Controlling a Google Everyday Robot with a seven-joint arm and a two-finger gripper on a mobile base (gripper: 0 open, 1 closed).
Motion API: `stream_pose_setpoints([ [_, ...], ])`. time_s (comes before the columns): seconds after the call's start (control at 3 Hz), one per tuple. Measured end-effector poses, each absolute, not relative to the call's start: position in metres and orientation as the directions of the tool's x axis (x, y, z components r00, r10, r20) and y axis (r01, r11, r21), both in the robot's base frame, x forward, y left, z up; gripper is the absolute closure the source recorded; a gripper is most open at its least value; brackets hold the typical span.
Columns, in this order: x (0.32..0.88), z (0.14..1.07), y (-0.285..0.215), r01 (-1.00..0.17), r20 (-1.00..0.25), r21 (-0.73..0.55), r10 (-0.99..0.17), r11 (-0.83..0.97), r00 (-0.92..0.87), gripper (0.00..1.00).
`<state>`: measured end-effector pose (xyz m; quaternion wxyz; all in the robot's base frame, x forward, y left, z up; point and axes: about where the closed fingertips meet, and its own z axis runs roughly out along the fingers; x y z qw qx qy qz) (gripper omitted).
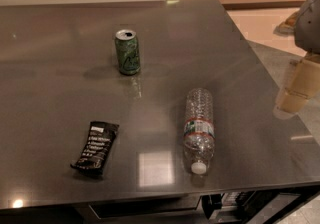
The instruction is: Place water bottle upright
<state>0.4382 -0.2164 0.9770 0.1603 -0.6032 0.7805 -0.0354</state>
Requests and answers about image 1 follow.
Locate black snack bar wrapper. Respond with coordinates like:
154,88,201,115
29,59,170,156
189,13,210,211
71,121,119,175

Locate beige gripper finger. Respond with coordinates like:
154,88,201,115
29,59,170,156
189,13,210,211
276,52,320,114

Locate black equipment under table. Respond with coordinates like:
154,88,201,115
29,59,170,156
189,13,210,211
201,189,303,224

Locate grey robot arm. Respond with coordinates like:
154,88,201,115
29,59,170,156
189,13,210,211
274,0,320,119

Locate green soda can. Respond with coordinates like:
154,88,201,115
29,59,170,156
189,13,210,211
115,29,140,75

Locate clear plastic water bottle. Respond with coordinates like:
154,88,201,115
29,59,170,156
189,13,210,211
183,88,215,175

